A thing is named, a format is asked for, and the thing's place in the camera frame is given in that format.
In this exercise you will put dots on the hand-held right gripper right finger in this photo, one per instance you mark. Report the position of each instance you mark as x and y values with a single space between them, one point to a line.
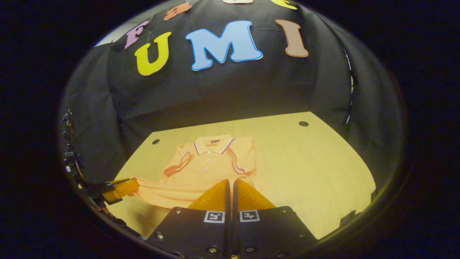
269 230

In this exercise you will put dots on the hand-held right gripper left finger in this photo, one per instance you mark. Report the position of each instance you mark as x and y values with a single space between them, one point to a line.
194 230

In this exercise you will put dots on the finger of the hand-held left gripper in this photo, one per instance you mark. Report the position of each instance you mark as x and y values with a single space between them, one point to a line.
122 189

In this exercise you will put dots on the orange T-shirt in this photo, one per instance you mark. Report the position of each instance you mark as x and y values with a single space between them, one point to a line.
212 169

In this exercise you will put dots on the black backdrop cloth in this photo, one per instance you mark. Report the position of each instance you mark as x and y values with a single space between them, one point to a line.
222 93

